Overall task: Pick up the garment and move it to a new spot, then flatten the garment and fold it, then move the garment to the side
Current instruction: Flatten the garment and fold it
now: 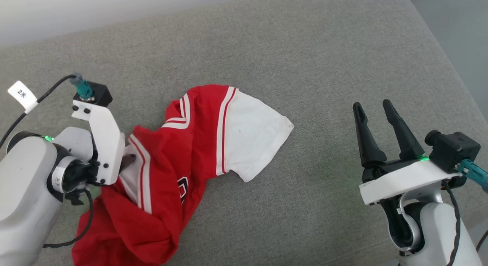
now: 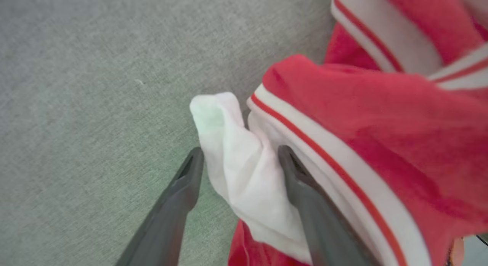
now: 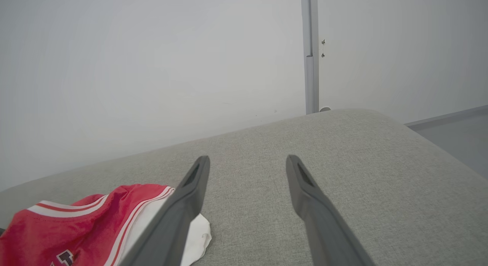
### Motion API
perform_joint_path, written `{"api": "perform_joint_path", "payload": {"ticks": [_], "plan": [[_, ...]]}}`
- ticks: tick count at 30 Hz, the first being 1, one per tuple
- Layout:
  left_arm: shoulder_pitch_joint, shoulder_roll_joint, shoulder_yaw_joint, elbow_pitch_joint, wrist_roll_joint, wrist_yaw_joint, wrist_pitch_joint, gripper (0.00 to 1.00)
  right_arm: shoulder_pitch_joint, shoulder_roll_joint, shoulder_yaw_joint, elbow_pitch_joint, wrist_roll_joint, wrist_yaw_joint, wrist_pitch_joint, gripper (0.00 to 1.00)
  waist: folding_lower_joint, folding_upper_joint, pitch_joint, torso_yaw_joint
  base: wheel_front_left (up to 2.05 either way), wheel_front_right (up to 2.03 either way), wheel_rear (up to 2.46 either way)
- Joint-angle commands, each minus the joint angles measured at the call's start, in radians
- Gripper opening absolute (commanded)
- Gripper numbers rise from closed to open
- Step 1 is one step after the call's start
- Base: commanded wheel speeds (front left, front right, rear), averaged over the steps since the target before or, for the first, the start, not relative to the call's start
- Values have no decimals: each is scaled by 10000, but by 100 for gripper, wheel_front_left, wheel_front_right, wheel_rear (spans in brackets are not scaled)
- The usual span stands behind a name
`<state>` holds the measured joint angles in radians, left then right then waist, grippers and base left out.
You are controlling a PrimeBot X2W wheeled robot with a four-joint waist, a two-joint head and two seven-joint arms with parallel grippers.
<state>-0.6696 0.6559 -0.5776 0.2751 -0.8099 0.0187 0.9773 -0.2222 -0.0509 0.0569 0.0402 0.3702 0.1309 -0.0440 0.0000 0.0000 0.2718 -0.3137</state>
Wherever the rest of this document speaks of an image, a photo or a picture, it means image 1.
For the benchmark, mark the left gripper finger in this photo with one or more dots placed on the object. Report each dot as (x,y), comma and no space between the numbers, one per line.
(129,162)

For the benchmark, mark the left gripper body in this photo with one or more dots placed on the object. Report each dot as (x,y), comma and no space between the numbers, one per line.
(78,174)

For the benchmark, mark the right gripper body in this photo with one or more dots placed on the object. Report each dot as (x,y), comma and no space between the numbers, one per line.
(385,170)

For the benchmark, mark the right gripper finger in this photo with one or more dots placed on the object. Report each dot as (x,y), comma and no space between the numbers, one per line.
(402,132)
(366,140)

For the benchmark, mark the red and white jersey shirt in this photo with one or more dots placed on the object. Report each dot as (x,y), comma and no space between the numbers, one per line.
(164,174)

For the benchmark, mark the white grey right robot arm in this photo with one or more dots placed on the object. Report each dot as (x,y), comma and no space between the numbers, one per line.
(434,231)

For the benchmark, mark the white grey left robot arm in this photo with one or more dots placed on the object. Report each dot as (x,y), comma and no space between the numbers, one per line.
(23,189)

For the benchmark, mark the grey fabric sofa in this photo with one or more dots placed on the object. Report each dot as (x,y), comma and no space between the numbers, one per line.
(305,48)

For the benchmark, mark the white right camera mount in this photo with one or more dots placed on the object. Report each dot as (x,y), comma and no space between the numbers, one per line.
(400,182)

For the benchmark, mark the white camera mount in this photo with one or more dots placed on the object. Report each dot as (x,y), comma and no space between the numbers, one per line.
(400,182)
(106,144)

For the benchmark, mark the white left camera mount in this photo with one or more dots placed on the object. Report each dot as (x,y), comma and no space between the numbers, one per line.
(106,144)

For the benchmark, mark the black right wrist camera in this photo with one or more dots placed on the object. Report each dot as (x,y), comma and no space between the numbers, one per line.
(455,149)

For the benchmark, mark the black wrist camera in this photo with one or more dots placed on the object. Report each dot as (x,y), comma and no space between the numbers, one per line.
(100,93)
(455,149)

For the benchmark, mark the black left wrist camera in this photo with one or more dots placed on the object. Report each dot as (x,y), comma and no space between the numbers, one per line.
(100,93)

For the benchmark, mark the teal right camera connector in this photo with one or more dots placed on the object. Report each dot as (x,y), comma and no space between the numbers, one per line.
(474,174)

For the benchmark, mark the teal camera connector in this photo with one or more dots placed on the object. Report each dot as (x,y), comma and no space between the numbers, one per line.
(474,174)
(83,87)

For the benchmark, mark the teal left camera connector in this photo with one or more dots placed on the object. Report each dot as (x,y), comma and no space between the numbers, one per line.
(83,87)

